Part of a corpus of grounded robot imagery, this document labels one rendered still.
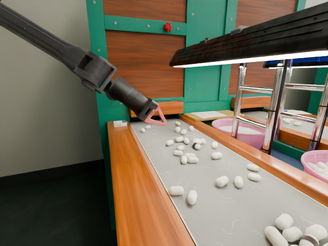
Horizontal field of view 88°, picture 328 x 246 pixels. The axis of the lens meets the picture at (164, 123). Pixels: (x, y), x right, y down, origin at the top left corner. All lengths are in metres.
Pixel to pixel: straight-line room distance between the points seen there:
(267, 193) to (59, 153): 1.80
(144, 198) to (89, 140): 1.58
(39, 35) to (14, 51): 1.32
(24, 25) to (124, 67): 0.48
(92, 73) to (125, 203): 0.31
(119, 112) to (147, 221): 0.70
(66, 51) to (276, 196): 0.61
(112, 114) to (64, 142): 1.05
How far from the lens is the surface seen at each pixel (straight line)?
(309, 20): 0.38
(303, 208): 0.49
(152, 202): 0.37
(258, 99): 1.31
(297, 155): 0.88
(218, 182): 0.46
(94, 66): 0.48
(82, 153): 1.97
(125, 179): 0.44
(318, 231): 0.42
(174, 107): 0.96
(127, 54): 0.95
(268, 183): 0.53
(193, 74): 1.05
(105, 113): 0.95
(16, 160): 2.07
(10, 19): 0.62
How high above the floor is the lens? 1.01
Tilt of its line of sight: 16 degrees down
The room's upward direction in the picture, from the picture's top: straight up
